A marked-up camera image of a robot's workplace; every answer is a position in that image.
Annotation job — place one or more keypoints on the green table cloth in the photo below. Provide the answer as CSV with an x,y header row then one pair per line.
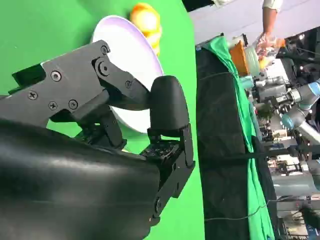
x,y
50,27

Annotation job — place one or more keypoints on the black fabric panel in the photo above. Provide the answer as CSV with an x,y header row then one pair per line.
x,y
220,112

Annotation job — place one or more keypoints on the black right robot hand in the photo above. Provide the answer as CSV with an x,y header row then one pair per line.
x,y
62,175

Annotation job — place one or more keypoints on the orange cushion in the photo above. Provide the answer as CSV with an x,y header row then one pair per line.
x,y
238,57

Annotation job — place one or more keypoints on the orange white toy bread roll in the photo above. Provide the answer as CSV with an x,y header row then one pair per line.
x,y
155,41
145,17

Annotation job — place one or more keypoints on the person's hand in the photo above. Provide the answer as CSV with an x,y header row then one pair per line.
x,y
265,40

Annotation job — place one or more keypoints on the lilac plate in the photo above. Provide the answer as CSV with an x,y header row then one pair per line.
x,y
122,31

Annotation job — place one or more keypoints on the green cloth on black panel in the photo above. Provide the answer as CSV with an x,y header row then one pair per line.
x,y
247,122

